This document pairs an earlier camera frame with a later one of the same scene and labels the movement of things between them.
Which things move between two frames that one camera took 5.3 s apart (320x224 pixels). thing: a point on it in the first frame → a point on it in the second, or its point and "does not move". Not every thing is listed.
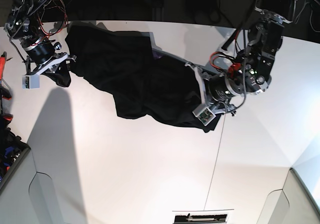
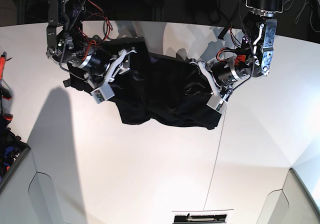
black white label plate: [212, 216] does not move
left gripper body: [48, 67] → [119, 63]
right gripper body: [218, 108] → [194, 88]
